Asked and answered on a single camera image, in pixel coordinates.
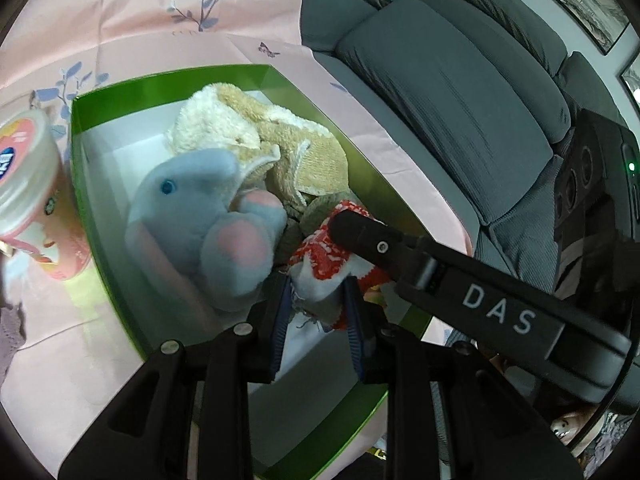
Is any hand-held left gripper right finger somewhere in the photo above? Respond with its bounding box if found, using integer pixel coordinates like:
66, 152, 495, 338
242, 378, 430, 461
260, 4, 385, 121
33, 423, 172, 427
344, 277, 584, 480

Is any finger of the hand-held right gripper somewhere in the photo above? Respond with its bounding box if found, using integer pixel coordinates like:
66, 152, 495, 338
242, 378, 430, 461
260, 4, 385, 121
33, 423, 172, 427
327, 208, 430, 285

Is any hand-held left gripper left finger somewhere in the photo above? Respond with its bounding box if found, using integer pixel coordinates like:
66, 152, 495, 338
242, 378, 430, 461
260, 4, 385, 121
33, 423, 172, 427
57, 272, 294, 480

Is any red and white sock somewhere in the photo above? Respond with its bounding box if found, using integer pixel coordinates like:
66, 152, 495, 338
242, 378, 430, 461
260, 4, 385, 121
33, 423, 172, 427
289, 201, 402, 332

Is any blue elephant plush toy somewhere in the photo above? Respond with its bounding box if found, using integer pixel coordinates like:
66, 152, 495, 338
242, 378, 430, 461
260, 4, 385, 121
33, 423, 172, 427
125, 149, 289, 317

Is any green cardboard box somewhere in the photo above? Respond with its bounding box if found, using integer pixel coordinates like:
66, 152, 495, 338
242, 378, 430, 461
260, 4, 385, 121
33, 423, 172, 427
70, 63, 434, 480

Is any brown soft toy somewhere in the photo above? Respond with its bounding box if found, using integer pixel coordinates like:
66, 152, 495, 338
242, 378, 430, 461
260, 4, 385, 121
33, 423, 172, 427
550, 405, 602, 459

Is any olive brown cloth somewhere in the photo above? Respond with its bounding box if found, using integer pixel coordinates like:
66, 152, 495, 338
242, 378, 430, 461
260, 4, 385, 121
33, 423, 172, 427
276, 191, 352, 263

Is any grey fabric sofa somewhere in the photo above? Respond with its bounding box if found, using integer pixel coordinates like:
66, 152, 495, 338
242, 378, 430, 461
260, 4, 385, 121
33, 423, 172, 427
295, 0, 632, 411

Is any purple patterned cloth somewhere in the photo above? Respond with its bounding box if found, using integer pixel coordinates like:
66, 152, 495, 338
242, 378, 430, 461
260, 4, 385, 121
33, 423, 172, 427
585, 410, 637, 477

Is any grey knitted cloth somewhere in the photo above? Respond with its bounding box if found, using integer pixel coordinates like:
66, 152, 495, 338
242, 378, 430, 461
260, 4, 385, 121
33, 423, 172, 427
0, 302, 27, 382

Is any pink paper cup with lid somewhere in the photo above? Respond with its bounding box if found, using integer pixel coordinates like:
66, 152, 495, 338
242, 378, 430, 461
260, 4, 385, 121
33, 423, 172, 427
0, 110, 94, 284

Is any pink floral printed blanket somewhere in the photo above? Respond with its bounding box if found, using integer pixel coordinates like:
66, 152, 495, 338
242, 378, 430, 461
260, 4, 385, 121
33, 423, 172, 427
0, 0, 474, 480

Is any black cable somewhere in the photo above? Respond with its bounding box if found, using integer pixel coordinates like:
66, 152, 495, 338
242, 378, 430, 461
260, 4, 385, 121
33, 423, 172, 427
572, 342, 636, 457

